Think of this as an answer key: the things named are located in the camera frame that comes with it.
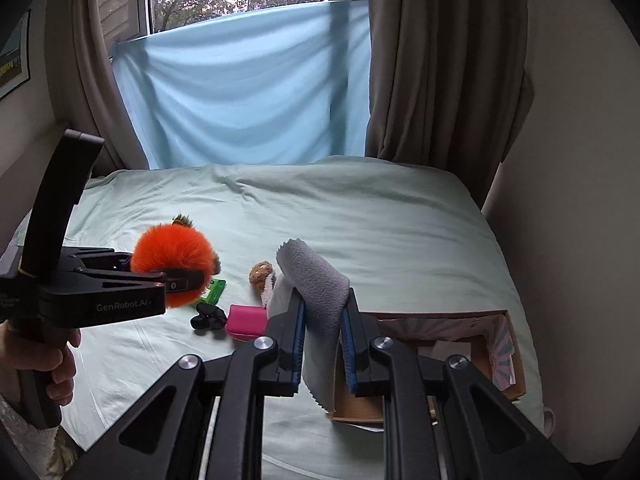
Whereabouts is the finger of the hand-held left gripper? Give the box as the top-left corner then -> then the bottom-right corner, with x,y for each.
60,247 -> 136,273
162,268 -> 206,295

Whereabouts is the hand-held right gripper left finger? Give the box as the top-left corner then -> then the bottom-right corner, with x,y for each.
64,287 -> 307,480

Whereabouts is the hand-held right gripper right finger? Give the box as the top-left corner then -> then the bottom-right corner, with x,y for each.
339,287 -> 581,480

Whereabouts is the orange fluffy pom-pom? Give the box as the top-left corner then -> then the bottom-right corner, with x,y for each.
131,222 -> 221,308

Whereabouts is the grey microfibre cloth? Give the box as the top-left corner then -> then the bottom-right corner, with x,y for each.
276,240 -> 352,412

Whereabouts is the cardboard box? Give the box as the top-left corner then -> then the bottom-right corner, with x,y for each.
327,308 -> 527,428

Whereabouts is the person's left hand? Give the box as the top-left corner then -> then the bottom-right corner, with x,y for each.
0,320 -> 82,401

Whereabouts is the black hair clip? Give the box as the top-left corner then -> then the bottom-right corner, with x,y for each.
190,302 -> 230,331

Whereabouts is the pink pouch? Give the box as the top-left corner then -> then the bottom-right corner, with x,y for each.
225,303 -> 268,339

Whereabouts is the small brown plush toy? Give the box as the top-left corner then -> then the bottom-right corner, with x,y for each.
249,261 -> 277,306

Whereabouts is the pale green bed sheet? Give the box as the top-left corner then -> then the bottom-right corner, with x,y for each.
15,155 -> 544,480

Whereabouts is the light blue sheet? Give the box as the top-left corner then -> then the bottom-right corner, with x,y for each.
111,0 -> 372,170

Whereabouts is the beige curtain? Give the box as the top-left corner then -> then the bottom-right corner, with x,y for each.
70,0 -> 132,171
364,0 -> 530,209

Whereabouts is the wall poster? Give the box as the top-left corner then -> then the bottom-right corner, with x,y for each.
0,9 -> 32,100

